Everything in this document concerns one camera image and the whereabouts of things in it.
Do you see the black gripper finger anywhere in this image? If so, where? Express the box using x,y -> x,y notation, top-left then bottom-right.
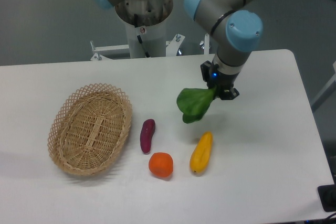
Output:
200,61 -> 212,89
217,87 -> 239,100

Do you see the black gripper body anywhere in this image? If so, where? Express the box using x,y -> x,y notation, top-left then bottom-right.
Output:
208,62 -> 238,90

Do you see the green leafy vegetable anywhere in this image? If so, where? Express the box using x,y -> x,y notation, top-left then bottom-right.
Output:
176,86 -> 217,124

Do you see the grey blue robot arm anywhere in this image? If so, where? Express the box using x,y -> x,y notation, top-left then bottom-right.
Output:
95,0 -> 263,100

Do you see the yellow pepper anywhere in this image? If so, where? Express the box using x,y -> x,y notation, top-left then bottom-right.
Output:
190,131 -> 213,174

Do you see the purple sweet potato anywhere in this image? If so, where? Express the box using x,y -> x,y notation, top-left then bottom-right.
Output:
140,119 -> 156,154

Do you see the orange round fruit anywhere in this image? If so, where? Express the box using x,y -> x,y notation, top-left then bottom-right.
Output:
149,152 -> 173,178

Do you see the white table leg right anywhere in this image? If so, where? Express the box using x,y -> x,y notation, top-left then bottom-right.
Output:
310,62 -> 335,113

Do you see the woven wicker basket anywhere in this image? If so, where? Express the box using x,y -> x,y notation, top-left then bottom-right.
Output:
47,83 -> 132,176

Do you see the black device at edge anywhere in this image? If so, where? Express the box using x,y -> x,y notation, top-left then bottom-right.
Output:
317,184 -> 335,212

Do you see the white metal base frame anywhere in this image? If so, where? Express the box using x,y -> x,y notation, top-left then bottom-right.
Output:
90,34 -> 187,61

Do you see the black cable on pedestal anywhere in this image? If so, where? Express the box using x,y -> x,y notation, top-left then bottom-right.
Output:
134,13 -> 152,58

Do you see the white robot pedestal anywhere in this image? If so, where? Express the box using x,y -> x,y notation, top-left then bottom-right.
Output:
114,0 -> 173,44

